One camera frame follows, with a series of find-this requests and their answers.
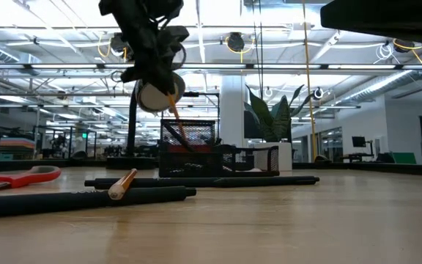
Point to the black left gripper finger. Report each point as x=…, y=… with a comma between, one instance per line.
x=143, y=69
x=166, y=78

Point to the orange pencil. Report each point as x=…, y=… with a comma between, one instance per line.
x=121, y=187
x=174, y=110

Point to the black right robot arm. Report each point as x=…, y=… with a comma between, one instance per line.
x=379, y=18

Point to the black mesh desk organizer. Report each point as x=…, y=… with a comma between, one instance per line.
x=196, y=165

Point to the green plant in white pot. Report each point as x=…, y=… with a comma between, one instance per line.
x=273, y=124

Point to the stack of coloured mats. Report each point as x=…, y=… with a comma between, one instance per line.
x=16, y=146

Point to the black computer monitor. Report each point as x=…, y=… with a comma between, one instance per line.
x=358, y=142

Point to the green board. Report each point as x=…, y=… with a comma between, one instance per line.
x=405, y=158

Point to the black aluminium table frame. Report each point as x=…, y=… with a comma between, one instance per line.
x=379, y=168

